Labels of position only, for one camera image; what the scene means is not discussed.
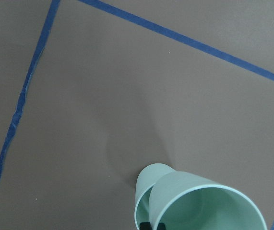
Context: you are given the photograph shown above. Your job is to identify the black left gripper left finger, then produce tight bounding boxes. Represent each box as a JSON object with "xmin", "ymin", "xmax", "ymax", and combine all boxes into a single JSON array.
[{"xmin": 139, "ymin": 222, "xmax": 150, "ymax": 230}]

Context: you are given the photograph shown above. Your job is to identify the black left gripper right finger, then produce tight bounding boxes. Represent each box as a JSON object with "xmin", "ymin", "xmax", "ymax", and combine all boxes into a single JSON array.
[{"xmin": 157, "ymin": 223, "xmax": 165, "ymax": 230}]

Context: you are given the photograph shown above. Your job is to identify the mint green cup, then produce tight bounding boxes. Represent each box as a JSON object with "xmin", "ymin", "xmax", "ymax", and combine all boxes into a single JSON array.
[
  {"xmin": 149, "ymin": 171, "xmax": 267, "ymax": 230},
  {"xmin": 134, "ymin": 163, "xmax": 175, "ymax": 230}
]

